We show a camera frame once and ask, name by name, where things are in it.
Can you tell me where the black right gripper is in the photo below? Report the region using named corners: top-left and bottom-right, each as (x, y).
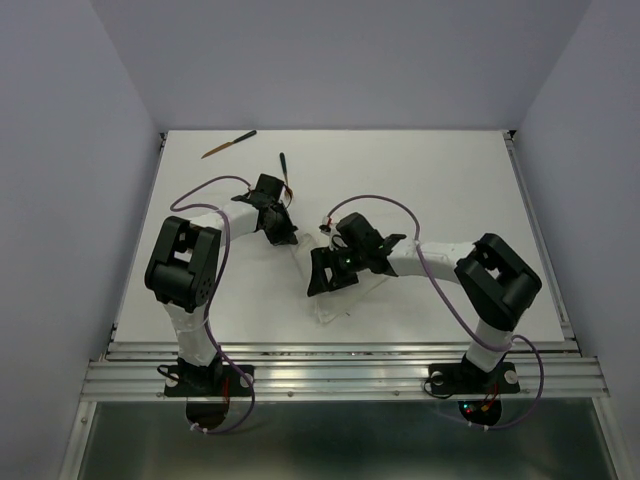
top-left (307, 243), bottom-right (367, 297)

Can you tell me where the gold fork green handle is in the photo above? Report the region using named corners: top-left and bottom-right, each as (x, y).
top-left (279, 152), bottom-right (294, 200)

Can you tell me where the white cloth napkin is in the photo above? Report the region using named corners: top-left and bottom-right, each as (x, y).
top-left (289, 232), bottom-right (389, 324)

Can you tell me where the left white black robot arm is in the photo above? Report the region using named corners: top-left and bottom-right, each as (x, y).
top-left (144, 196), bottom-right (297, 394)

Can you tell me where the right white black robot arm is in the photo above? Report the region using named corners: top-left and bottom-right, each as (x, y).
top-left (307, 233), bottom-right (542, 390)

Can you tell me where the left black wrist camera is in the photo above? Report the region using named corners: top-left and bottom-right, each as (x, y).
top-left (232, 174), bottom-right (293, 209)

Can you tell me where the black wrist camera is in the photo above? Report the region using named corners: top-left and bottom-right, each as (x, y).
top-left (328, 212), bottom-right (407, 276)
top-left (232, 174), bottom-right (293, 209)

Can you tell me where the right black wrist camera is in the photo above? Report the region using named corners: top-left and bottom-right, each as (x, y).
top-left (328, 212), bottom-right (407, 276)

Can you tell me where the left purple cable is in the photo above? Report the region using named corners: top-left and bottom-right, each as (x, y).
top-left (169, 175), bottom-right (257, 435)

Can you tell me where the purple cable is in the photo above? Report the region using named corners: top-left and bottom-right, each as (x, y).
top-left (169, 175), bottom-right (257, 435)
top-left (322, 193), bottom-right (545, 432)

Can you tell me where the gold knife green handle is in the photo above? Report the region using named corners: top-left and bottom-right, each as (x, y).
top-left (200, 130), bottom-right (258, 159)

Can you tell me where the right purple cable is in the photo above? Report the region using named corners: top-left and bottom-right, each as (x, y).
top-left (322, 193), bottom-right (545, 432)

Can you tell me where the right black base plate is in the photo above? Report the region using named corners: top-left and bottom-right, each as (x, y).
top-left (425, 360), bottom-right (520, 396)

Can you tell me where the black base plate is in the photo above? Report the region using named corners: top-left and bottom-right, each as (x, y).
top-left (156, 363), bottom-right (251, 398)
top-left (425, 360), bottom-right (520, 396)

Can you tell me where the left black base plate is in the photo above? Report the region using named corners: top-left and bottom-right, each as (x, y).
top-left (156, 363), bottom-right (251, 398)

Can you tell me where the aluminium rail frame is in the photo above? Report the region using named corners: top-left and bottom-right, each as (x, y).
top-left (62, 130), bottom-right (623, 479)

